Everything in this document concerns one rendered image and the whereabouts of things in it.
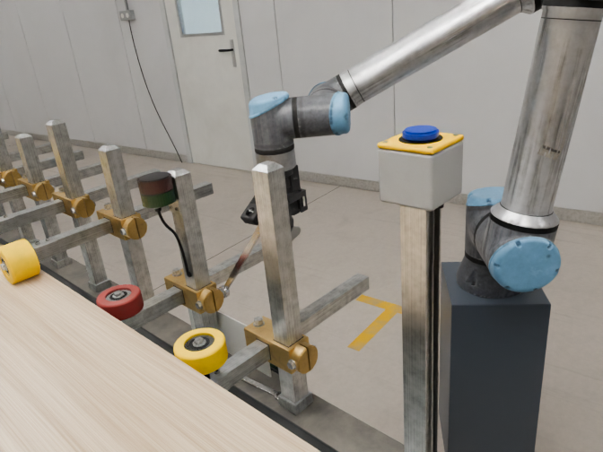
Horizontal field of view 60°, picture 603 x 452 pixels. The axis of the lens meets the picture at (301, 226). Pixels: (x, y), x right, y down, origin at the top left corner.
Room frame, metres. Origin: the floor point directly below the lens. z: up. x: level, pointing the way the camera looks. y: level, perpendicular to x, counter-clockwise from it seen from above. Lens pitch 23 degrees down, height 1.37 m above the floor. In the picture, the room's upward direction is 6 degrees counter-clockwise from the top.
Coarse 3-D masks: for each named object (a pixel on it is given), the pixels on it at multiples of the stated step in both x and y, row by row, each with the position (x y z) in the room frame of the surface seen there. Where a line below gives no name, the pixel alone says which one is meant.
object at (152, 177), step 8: (144, 176) 0.90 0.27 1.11; (152, 176) 0.90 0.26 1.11; (160, 176) 0.89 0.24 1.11; (168, 176) 0.89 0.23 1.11; (176, 200) 0.90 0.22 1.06; (160, 208) 0.89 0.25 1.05; (176, 208) 0.90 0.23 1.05; (160, 216) 0.89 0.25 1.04; (184, 256) 0.91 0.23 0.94; (184, 264) 0.91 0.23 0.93
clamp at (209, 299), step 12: (168, 276) 0.97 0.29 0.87; (180, 276) 0.97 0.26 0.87; (168, 288) 0.97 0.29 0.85; (180, 288) 0.93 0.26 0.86; (192, 288) 0.91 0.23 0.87; (204, 288) 0.91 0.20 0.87; (216, 288) 0.93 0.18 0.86; (192, 300) 0.90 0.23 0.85; (204, 300) 0.88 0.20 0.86; (216, 300) 0.90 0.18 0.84
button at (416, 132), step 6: (414, 126) 0.58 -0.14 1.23; (420, 126) 0.57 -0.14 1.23; (426, 126) 0.57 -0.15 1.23; (432, 126) 0.57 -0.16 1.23; (402, 132) 0.57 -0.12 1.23; (408, 132) 0.56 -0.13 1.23; (414, 132) 0.55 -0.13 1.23; (420, 132) 0.55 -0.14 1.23; (426, 132) 0.55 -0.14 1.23; (432, 132) 0.55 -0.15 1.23; (438, 132) 0.55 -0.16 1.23; (408, 138) 0.55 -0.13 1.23; (414, 138) 0.55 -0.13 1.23; (420, 138) 0.55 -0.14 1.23; (426, 138) 0.55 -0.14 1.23; (432, 138) 0.55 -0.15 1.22
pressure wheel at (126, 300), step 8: (112, 288) 0.88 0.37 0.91; (120, 288) 0.87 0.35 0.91; (128, 288) 0.87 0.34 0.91; (136, 288) 0.87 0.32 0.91; (104, 296) 0.85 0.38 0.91; (112, 296) 0.85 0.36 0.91; (120, 296) 0.84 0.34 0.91; (128, 296) 0.84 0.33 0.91; (136, 296) 0.84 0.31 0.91; (104, 304) 0.82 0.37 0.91; (112, 304) 0.82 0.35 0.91; (120, 304) 0.81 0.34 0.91; (128, 304) 0.82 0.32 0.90; (136, 304) 0.83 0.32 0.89; (112, 312) 0.81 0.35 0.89; (120, 312) 0.81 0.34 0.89; (128, 312) 0.82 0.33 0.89; (136, 312) 0.83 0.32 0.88; (120, 320) 0.81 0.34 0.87
